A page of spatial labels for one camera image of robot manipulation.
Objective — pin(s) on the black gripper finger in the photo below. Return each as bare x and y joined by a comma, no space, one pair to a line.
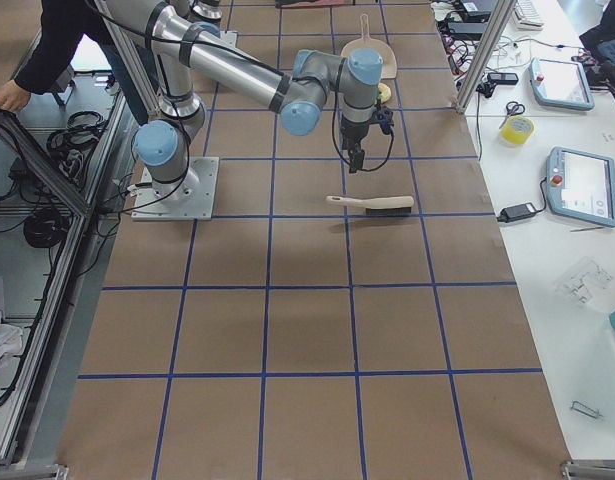
356,159

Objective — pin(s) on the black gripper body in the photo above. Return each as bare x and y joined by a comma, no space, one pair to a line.
352,134

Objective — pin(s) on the yellow sponge trash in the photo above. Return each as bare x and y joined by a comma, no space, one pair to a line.
384,93

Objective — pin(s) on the beige hand brush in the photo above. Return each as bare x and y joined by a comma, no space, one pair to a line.
383,206

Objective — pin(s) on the beige plastic dustpan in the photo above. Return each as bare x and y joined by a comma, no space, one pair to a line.
369,46

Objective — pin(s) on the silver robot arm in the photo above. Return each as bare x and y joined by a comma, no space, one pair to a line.
181,45

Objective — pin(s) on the yellow tape roll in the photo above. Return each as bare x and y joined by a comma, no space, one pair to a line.
517,129

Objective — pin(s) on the small black power brick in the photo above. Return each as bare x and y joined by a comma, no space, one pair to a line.
517,212

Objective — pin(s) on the far blue teach pendant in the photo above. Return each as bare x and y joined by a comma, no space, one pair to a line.
561,84

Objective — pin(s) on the blue teach pendant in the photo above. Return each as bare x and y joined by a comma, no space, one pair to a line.
561,84
581,185

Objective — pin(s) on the near blue teach pendant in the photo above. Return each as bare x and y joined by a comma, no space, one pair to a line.
581,185

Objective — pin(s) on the clear plastic bag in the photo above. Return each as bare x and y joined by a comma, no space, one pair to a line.
584,280

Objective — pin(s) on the person in black shirt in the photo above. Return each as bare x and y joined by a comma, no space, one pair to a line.
63,25

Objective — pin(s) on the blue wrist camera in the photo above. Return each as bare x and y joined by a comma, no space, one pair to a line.
384,118

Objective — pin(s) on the black handled scissors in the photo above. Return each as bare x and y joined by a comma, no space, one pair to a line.
512,108

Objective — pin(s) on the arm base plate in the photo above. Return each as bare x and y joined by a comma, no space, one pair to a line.
194,199

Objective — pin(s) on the aluminium frame post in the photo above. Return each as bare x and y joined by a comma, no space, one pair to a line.
490,38

